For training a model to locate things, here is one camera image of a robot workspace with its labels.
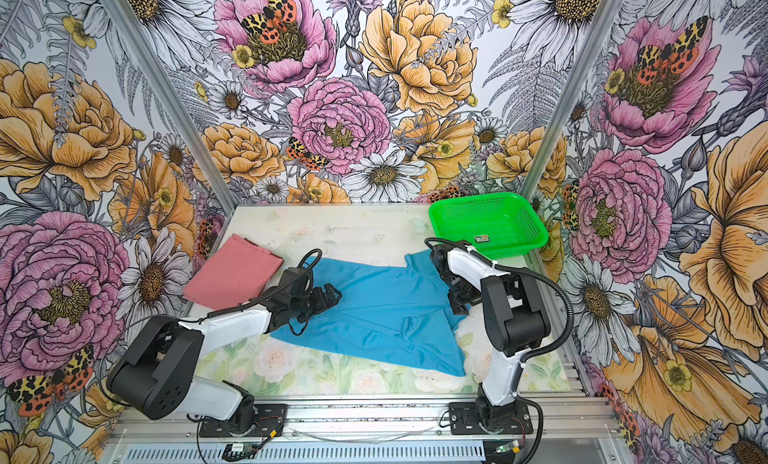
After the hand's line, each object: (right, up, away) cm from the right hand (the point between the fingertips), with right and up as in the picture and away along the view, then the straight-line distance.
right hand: (483, 313), depth 86 cm
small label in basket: (+7, +21, +25) cm, 34 cm away
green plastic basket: (+16, +25, +29) cm, 42 cm away
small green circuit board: (+2, -27, -16) cm, 31 cm away
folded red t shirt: (-76, +10, +11) cm, 78 cm away
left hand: (-45, 0, +5) cm, 45 cm away
